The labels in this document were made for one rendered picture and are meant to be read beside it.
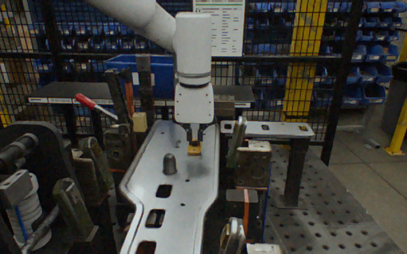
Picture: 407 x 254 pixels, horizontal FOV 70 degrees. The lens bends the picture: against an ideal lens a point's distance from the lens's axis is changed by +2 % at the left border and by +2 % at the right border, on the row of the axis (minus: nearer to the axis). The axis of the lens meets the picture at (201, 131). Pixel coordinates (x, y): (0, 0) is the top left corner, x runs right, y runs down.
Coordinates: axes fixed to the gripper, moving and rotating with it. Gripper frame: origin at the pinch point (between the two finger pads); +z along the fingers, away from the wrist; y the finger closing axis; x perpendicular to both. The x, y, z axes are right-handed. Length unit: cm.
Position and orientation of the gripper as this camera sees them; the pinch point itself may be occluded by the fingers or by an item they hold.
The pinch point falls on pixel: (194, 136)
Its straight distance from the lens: 80.2
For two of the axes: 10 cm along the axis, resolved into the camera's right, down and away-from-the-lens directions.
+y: 10.0, 0.3, -0.6
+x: 0.7, -4.2, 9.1
